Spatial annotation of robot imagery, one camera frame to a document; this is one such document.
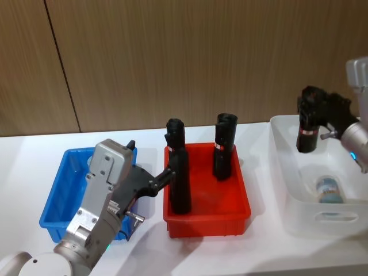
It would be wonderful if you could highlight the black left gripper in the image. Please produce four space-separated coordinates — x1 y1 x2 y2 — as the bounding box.
110 139 177 219

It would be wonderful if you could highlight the red plastic bin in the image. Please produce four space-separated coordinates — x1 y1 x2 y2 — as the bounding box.
162 143 252 239

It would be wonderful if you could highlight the black bag roll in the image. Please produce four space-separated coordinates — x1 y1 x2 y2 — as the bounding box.
164 118 193 215
212 113 239 181
296 114 320 154

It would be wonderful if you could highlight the white plastic basket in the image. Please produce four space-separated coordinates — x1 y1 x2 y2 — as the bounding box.
269 114 368 238

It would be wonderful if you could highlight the blue plastic bin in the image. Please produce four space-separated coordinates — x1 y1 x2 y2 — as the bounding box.
39 147 139 244

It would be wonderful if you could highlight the clear jar with label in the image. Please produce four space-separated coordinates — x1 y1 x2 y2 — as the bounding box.
315 174 348 204

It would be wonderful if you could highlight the left gripper cable with plug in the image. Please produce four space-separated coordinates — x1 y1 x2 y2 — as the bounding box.
120 210 145 243

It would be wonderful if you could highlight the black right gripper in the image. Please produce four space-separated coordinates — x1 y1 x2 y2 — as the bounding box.
297 85 361 139

